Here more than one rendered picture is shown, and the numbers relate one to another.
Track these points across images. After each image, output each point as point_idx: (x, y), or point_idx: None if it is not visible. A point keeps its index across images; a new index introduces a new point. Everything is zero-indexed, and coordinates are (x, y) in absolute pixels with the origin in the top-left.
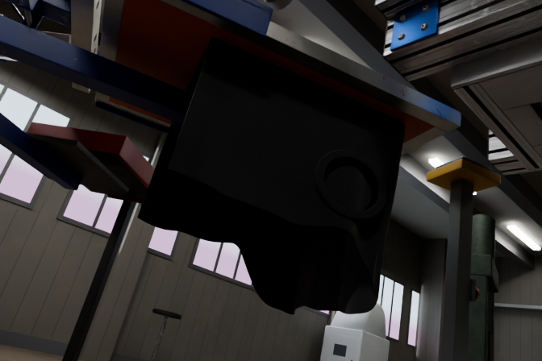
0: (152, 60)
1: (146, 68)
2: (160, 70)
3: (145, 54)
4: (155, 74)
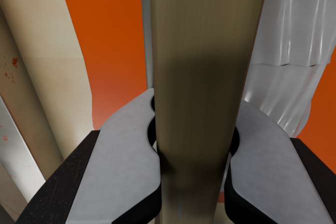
0: (120, 100)
1: (105, 52)
2: (145, 74)
3: (105, 109)
4: (132, 43)
